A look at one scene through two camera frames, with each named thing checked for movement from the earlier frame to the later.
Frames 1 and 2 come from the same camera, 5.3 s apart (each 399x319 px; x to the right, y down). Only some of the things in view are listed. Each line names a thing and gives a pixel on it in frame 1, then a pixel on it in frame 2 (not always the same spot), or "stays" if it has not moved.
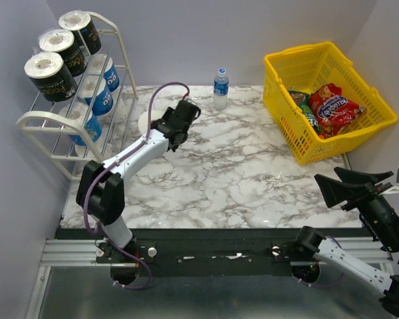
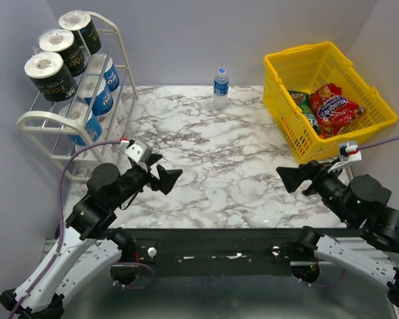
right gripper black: (334, 191) → (291, 177)
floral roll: (143, 119) → (112, 131)
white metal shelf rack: (66, 139) stays
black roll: (86, 38) stays
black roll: (62, 42) stays
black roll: (48, 72) stays
